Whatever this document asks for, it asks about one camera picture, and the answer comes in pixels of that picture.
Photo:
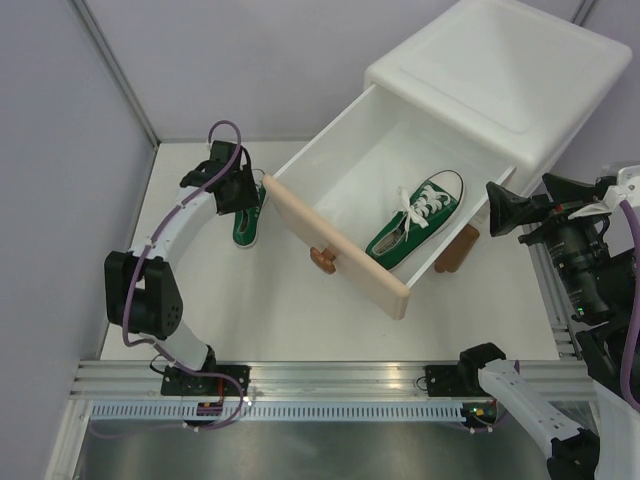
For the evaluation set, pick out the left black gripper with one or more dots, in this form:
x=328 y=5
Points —
x=249 y=196

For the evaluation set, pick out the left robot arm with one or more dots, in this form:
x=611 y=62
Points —
x=142 y=295

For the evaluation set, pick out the white cabinet shell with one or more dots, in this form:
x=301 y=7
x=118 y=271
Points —
x=510 y=82

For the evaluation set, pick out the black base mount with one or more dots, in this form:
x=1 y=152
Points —
x=444 y=381
x=176 y=382

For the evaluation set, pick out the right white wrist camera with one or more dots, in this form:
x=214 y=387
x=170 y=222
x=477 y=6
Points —
x=625 y=187

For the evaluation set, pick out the white slotted cable duct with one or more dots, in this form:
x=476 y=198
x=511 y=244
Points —
x=281 y=411

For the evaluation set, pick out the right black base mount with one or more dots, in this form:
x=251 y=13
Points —
x=444 y=381

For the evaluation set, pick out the right aluminium frame rail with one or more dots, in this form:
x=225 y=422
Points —
x=556 y=305

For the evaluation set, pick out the brown drawer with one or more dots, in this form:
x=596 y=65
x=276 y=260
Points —
x=457 y=251

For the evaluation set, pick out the left corner aluminium post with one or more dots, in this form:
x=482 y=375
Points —
x=98 y=39

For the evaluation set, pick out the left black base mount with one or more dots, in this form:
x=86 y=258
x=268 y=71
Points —
x=176 y=382

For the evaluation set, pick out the bear knob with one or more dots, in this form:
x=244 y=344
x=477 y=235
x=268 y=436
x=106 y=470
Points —
x=324 y=260

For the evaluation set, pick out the beige drawer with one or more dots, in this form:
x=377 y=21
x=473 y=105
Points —
x=341 y=189

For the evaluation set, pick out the green sneaker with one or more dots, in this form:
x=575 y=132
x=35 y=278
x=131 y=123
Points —
x=245 y=228
x=421 y=215

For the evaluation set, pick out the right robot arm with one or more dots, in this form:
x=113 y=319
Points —
x=582 y=415

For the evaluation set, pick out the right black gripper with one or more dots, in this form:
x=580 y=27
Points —
x=507 y=208

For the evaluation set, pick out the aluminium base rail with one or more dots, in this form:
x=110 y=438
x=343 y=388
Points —
x=323 y=381

